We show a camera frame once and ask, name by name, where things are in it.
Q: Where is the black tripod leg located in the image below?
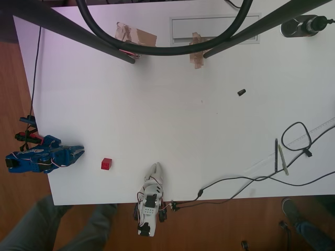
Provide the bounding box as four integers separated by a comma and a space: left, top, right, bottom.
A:
203, 0, 333, 59
0, 0, 136, 65

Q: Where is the blue clamp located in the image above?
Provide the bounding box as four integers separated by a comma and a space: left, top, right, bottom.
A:
19, 115, 37, 127

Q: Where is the black cable with inline switch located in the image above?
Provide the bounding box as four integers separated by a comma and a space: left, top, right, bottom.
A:
171, 171, 335, 207

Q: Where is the small red cube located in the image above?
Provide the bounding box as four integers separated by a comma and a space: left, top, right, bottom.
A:
100, 157, 113, 170

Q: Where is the transparent ruler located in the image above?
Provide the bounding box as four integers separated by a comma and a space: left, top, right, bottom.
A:
243, 119, 335, 176

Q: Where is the small red white object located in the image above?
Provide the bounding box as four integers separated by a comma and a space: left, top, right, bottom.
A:
119, 48, 142, 60

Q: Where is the olive pen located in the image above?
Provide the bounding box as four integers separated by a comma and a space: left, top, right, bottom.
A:
277, 144, 290, 176

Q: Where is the narrow brown tape piece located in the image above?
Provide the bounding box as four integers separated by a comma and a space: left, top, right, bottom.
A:
188, 31, 208, 70

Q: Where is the wide brown tape piece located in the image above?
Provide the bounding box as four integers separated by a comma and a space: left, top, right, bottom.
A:
114, 21, 158, 48

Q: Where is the black camera device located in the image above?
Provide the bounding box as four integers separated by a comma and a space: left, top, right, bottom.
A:
279, 15, 335, 38

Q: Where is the grey table cable hatch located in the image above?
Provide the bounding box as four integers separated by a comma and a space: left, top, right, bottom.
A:
169, 13, 262, 45

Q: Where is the black pen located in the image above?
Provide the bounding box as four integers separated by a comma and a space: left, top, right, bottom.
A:
274, 138, 279, 173

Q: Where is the thin black hanging cable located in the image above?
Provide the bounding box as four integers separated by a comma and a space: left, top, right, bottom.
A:
28, 25, 42, 118

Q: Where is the dark grey shoe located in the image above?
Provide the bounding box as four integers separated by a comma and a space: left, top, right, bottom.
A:
281, 197, 302, 229

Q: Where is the black looped cable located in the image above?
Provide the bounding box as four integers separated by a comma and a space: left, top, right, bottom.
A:
281, 121, 335, 158

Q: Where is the thick black hose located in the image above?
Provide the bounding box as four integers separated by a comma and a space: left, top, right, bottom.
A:
75, 0, 254, 56

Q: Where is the grey trouser leg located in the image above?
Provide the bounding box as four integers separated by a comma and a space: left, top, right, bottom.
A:
0, 195, 74, 251
53, 203, 119, 251

